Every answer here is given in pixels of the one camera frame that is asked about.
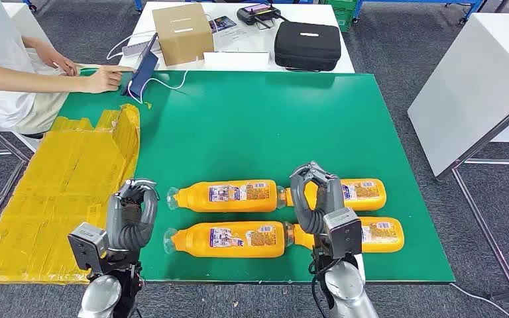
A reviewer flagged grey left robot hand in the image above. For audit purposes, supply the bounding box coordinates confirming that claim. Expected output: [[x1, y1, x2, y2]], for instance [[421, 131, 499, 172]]
[[105, 178, 161, 254]]

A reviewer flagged person's left hand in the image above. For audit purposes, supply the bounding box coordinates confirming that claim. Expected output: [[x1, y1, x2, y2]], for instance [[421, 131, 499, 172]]
[[43, 47, 80, 78]]

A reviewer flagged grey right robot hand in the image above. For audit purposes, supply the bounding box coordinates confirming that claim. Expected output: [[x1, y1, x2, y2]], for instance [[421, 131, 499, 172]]
[[289, 161, 347, 236]]

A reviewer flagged person's right hand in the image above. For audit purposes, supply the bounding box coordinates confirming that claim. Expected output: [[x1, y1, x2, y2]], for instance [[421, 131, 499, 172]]
[[81, 66, 124, 94]]

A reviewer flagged orange bottle with clear cap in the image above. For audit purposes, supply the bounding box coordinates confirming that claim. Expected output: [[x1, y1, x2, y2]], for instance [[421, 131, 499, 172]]
[[163, 221, 289, 259], [166, 180, 280, 214], [286, 217, 405, 254], [277, 178, 388, 212]]

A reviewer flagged blue tablet cover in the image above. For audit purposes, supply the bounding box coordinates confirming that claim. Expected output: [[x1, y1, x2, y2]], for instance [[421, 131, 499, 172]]
[[120, 32, 160, 98]]

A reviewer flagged white power strip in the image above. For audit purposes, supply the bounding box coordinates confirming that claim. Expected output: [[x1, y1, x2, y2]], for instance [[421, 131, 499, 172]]
[[121, 40, 162, 58]]

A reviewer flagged white table behind person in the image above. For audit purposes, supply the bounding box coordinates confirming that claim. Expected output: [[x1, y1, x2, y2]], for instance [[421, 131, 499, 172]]
[[0, 2, 56, 67]]

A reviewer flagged yellow taped cardboard sheet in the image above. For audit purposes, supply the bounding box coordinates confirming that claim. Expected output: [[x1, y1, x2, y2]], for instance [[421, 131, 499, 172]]
[[0, 103, 141, 286]]

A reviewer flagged brown cardboard box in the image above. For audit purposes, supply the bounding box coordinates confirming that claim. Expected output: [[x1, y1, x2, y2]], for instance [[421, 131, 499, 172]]
[[151, 3, 215, 67]]

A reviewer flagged printed leaflet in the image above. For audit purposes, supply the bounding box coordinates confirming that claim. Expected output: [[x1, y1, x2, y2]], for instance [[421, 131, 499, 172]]
[[208, 15, 238, 34]]

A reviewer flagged black zipped carry case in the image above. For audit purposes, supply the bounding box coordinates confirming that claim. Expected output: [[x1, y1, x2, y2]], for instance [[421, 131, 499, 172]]
[[274, 21, 342, 72]]

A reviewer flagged black handheld controller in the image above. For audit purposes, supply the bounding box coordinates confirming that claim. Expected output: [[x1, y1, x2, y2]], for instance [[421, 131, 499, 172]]
[[236, 3, 282, 27]]

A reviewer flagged white side table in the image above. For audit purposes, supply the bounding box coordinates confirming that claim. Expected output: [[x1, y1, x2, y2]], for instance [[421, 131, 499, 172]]
[[407, 12, 509, 179]]

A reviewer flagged green plastic crate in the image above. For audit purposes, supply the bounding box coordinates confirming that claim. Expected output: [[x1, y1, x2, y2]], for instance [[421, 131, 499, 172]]
[[324, 0, 355, 33]]

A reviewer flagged white power cable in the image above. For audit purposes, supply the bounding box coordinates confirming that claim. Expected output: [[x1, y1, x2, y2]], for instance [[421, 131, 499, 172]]
[[106, 30, 156, 60]]

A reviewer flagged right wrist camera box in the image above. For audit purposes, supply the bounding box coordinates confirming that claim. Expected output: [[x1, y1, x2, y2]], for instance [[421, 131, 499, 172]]
[[323, 207, 363, 260]]

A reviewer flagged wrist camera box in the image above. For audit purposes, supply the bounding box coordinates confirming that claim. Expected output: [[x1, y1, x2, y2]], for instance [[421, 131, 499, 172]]
[[323, 207, 363, 260], [67, 222, 109, 273]]

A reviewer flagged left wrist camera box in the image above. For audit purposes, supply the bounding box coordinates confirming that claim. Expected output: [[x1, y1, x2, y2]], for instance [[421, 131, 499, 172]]
[[67, 222, 109, 273]]

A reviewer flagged thin white tablet cable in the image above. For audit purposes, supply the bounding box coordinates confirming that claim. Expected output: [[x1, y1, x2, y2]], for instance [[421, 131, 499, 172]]
[[127, 70, 189, 105]]

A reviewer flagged grey metal leg frame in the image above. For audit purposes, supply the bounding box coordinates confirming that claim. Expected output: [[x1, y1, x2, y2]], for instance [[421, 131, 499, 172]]
[[0, 109, 31, 252]]

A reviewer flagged grey metal table frame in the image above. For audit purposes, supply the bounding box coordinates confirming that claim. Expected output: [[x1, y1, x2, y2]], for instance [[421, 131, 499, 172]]
[[436, 70, 509, 302]]

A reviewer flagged white floor cable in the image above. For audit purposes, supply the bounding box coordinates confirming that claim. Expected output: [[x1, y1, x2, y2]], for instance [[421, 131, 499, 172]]
[[449, 283, 509, 318]]

